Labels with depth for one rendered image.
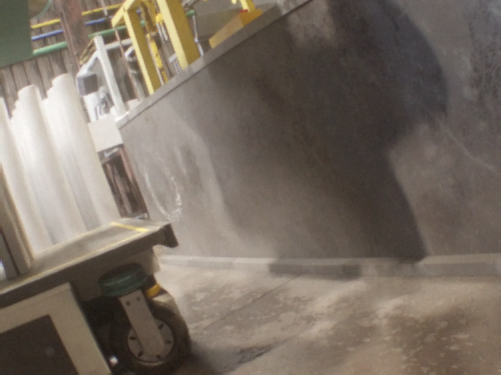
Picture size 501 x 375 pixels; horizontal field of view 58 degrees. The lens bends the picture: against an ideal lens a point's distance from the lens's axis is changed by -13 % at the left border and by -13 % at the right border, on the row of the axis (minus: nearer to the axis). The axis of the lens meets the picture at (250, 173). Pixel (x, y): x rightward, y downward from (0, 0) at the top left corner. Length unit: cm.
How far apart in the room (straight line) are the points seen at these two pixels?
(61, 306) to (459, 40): 90
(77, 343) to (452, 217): 81
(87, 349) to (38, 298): 14
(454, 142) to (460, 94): 10
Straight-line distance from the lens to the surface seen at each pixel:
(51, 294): 98
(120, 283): 105
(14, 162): 364
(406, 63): 104
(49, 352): 100
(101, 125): 640
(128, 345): 111
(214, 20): 275
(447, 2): 97
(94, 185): 372
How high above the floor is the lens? 42
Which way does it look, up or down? 4 degrees down
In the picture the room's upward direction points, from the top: 20 degrees counter-clockwise
